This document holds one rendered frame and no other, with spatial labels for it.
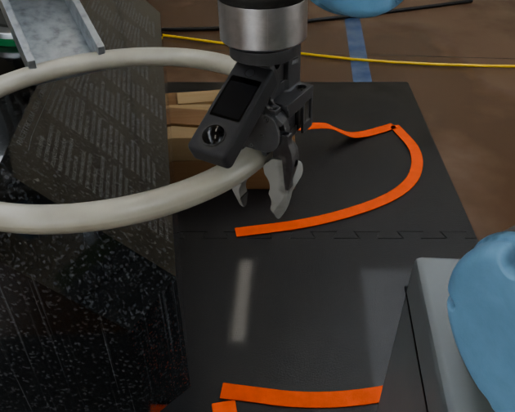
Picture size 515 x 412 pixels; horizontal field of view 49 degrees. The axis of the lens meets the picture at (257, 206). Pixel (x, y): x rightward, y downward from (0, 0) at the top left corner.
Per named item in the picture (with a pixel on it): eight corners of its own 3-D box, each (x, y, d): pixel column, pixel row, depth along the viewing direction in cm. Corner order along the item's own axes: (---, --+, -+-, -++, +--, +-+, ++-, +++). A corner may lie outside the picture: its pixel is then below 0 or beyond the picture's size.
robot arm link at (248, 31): (279, 15, 51) (193, 0, 55) (279, 66, 54) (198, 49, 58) (324, -12, 57) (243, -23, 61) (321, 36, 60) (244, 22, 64)
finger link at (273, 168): (316, 200, 71) (306, 134, 66) (294, 226, 67) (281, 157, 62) (295, 197, 73) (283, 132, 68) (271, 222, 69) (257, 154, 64)
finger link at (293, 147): (304, 186, 65) (293, 115, 60) (298, 193, 64) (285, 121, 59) (270, 181, 67) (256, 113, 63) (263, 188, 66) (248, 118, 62)
